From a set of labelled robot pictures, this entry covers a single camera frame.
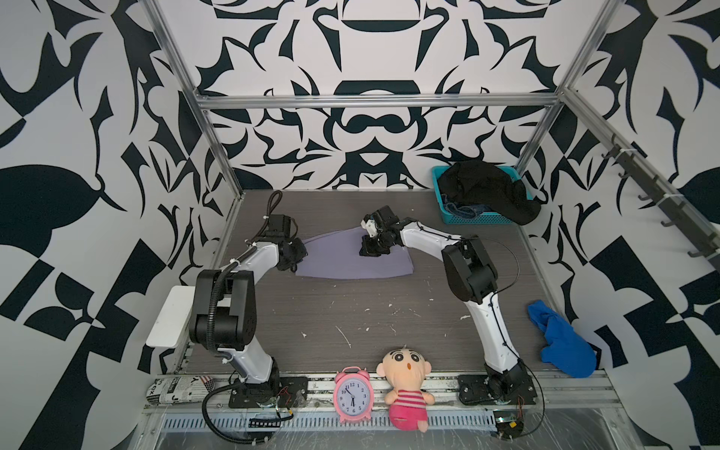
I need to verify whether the lavender skirt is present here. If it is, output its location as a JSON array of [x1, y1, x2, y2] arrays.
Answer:
[[295, 227, 414, 281]]

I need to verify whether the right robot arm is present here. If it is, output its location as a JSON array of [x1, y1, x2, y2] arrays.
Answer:
[[360, 206, 536, 405]]

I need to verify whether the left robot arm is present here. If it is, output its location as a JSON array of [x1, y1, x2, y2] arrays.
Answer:
[[189, 214, 308, 402]]

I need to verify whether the denim garment in basket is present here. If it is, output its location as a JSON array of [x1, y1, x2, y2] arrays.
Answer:
[[441, 194, 492, 221]]

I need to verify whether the teal plastic basket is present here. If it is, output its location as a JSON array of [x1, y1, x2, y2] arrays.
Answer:
[[431, 166, 513, 225]]

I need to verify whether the black garment in basket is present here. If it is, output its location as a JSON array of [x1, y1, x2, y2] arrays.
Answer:
[[438, 159, 541, 225]]

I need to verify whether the plush doll pink shirt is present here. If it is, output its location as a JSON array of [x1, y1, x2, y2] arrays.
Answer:
[[376, 348, 435, 432]]

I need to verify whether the white rectangular panel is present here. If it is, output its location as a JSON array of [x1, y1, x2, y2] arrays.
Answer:
[[145, 286, 195, 349]]

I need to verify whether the pink alarm clock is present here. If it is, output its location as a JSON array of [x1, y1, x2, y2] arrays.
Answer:
[[333, 367, 374, 424]]

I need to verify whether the folded newspaper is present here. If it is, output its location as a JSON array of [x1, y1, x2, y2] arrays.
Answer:
[[145, 375, 217, 405]]

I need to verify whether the blue cloth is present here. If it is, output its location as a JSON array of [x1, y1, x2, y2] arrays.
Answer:
[[527, 300, 597, 378]]

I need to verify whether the small circuit board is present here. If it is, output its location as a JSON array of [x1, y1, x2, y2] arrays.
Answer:
[[493, 411, 524, 442]]

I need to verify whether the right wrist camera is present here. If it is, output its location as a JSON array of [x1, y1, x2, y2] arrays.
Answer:
[[361, 219, 378, 239]]

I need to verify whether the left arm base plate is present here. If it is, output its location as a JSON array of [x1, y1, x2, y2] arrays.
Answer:
[[229, 376, 309, 409]]

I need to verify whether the black corrugated cable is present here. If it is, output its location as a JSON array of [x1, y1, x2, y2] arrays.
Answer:
[[201, 381, 294, 446]]

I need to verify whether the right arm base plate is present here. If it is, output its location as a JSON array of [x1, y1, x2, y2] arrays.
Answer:
[[457, 373, 538, 406]]

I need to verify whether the grey wall hook rail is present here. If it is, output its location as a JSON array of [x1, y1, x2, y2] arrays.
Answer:
[[603, 133, 719, 271]]

